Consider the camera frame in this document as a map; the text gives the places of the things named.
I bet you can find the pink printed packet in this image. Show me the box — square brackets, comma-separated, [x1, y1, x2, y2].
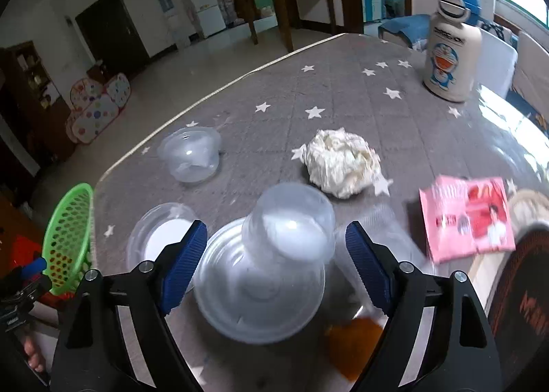
[419, 175, 516, 264]

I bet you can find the green plastic mesh basket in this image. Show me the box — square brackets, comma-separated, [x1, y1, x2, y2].
[43, 183, 94, 295]

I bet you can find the dark round cushion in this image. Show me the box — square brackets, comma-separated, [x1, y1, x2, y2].
[487, 227, 549, 360]

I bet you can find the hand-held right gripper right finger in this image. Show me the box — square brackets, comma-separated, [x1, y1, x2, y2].
[345, 221, 502, 392]

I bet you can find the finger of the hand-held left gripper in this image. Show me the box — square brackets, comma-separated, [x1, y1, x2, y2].
[8, 257, 48, 286]

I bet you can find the blue sofa cushion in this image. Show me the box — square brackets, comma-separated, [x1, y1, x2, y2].
[377, 14, 432, 49]

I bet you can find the wooden display cabinet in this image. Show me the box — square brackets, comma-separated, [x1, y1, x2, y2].
[0, 41, 75, 163]

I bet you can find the red plastic stool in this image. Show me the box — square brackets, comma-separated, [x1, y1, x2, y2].
[8, 235, 48, 275]

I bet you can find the white paper ball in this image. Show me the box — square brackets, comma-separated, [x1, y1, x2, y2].
[302, 128, 382, 199]

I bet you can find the grey star-print tablecloth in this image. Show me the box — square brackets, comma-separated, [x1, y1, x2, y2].
[92, 33, 549, 392]

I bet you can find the clear plastic cup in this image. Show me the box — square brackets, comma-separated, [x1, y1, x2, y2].
[241, 183, 336, 265]

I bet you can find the white cartoon bottle blue cap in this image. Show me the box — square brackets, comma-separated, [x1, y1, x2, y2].
[422, 0, 483, 103]

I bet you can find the dark wooden door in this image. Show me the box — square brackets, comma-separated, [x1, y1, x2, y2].
[75, 0, 151, 75]

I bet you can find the clear round plastic lid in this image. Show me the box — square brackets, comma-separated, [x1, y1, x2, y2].
[126, 202, 202, 273]

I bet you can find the white refrigerator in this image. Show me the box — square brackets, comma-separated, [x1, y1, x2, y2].
[184, 0, 227, 38]

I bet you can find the orange snack wrapper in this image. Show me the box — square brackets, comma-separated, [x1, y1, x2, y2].
[325, 317, 387, 381]

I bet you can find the beige woven coaster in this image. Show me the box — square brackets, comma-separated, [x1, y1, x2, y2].
[508, 188, 549, 238]

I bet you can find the person's left hand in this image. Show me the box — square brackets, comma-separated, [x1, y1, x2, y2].
[23, 337, 47, 374]

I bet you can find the large clear plastic bowl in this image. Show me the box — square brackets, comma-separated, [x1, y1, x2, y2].
[191, 217, 327, 343]

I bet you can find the small clear plastic container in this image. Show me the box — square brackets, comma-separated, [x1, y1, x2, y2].
[157, 126, 222, 183]

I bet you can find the teal cabinet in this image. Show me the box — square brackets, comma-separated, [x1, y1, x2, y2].
[359, 0, 389, 24]

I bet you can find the polka-dot play tent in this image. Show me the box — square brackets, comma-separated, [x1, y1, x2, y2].
[65, 72, 131, 145]

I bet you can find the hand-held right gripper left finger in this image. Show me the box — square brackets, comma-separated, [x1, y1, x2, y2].
[50, 220, 209, 392]

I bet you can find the white water dispenser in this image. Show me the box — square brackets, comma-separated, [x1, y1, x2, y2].
[158, 0, 191, 49]

